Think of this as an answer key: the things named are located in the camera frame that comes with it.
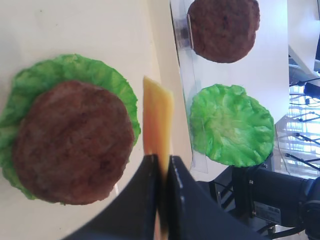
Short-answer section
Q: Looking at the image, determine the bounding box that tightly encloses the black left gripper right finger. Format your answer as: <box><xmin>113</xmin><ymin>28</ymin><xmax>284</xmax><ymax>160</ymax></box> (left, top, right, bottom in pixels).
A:
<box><xmin>167</xmin><ymin>156</ymin><xmax>262</xmax><ymax>240</ymax></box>

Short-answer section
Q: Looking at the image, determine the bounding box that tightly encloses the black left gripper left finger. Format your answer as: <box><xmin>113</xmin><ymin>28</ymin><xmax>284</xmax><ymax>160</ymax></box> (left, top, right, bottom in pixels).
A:
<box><xmin>65</xmin><ymin>155</ymin><xmax>159</xmax><ymax>240</ymax></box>

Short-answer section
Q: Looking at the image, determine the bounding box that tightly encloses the orange cheese slice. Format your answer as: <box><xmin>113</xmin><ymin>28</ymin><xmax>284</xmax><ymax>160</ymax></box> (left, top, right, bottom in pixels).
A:
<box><xmin>143</xmin><ymin>76</ymin><xmax>174</xmax><ymax>240</ymax></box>

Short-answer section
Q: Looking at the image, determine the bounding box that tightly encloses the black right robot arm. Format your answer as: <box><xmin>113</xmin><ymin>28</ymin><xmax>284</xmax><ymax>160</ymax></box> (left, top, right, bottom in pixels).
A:
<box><xmin>199</xmin><ymin>154</ymin><xmax>320</xmax><ymax>240</ymax></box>

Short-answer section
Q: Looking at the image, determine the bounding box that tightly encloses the green lettuce leaf in holder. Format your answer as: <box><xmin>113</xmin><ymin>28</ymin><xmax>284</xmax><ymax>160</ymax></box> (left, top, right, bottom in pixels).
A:
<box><xmin>188</xmin><ymin>84</ymin><xmax>275</xmax><ymax>167</ymax></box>

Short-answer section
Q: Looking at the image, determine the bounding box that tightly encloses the brown meat patty on burger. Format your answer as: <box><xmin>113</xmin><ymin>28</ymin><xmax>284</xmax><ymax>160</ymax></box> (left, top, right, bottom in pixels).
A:
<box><xmin>12</xmin><ymin>80</ymin><xmax>134</xmax><ymax>205</ymax></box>

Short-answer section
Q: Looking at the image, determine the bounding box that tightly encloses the green lettuce leaf on burger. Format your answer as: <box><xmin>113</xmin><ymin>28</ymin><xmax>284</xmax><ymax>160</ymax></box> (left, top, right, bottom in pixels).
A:
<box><xmin>0</xmin><ymin>53</ymin><xmax>141</xmax><ymax>200</ymax></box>

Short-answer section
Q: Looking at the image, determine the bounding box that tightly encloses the brown meat patty in holder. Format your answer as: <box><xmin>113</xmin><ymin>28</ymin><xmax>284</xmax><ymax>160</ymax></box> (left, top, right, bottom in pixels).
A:
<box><xmin>187</xmin><ymin>0</ymin><xmax>260</xmax><ymax>64</ymax></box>

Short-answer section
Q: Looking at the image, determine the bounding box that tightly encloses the white metal tray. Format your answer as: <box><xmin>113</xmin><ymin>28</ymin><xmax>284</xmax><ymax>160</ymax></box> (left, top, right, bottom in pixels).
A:
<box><xmin>0</xmin><ymin>0</ymin><xmax>192</xmax><ymax>240</ymax></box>

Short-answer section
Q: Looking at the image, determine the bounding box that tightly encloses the clear right long rail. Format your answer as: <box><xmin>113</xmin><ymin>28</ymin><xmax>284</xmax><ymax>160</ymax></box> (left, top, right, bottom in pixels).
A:
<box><xmin>169</xmin><ymin>0</ymin><xmax>208</xmax><ymax>174</ymax></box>

